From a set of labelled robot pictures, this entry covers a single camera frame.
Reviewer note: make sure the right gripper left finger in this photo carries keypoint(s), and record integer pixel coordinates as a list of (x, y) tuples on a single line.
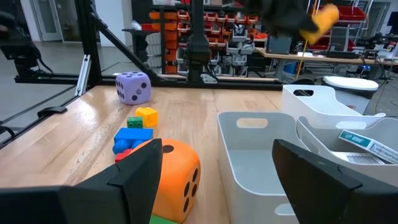
[(109, 202)]

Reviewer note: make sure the orange-yellow toy block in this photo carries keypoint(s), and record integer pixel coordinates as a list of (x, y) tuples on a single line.
[(323, 21)]

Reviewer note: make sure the small green toy block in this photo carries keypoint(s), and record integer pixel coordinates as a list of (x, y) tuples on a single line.
[(134, 123)]

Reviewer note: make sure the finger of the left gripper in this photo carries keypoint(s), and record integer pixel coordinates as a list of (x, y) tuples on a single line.
[(298, 25)]

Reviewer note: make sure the yellow toy block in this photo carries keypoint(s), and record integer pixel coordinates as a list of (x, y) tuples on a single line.
[(149, 116)]

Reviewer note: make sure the purple foam die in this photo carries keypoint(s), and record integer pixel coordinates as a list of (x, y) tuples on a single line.
[(132, 88)]

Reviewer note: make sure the black aluminium table frame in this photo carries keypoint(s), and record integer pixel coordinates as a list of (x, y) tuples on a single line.
[(88, 37)]

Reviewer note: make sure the grey plastic bin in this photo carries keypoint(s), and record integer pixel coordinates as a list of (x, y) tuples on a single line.
[(252, 168)]

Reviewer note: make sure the black equipment stand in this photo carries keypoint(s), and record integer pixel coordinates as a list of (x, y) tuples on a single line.
[(21, 46)]

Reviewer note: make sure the red storage bin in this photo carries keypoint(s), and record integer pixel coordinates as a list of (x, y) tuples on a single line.
[(353, 13)]

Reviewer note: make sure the orange foam die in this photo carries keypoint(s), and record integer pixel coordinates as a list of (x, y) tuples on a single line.
[(180, 174)]

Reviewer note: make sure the silver aluminium brace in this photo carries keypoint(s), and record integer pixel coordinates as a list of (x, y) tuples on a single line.
[(83, 74)]

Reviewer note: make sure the red toy block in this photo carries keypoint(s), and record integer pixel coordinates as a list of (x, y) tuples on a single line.
[(122, 155)]

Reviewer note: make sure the white trash can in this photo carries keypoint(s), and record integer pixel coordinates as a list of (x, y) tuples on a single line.
[(349, 84)]

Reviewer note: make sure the white playing card box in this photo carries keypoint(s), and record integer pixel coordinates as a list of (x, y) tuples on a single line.
[(370, 144)]

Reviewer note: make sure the grey equipment box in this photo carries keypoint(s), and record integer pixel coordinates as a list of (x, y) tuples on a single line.
[(280, 45)]

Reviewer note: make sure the parts shelf with bins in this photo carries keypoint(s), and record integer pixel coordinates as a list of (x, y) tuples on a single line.
[(230, 31)]

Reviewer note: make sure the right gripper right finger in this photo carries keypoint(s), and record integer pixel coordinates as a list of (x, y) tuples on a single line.
[(326, 199)]

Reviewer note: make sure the blue toy block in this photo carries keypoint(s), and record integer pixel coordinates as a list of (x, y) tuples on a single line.
[(133, 133)]

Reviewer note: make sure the wooden workbench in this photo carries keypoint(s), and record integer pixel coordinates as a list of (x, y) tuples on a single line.
[(311, 57)]

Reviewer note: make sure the white plastic bin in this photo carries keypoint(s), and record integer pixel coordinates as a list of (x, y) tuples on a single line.
[(323, 102), (314, 137)]

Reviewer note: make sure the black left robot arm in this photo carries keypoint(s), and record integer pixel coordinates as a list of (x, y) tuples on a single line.
[(198, 46)]

